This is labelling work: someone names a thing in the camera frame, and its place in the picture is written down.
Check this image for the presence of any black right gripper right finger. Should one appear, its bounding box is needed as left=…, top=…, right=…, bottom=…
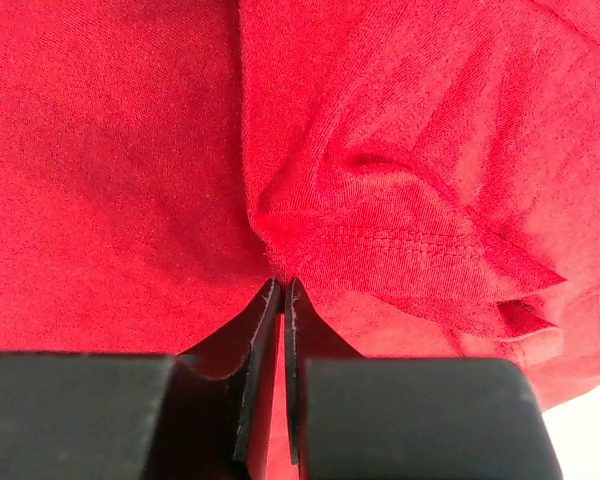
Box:
left=284, top=280, right=562, bottom=480

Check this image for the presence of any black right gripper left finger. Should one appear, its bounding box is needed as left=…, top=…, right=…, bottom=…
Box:
left=0, top=279, right=282, bottom=479

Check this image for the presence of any dark red t shirt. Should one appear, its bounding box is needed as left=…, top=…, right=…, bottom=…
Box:
left=0, top=0, right=600, bottom=480

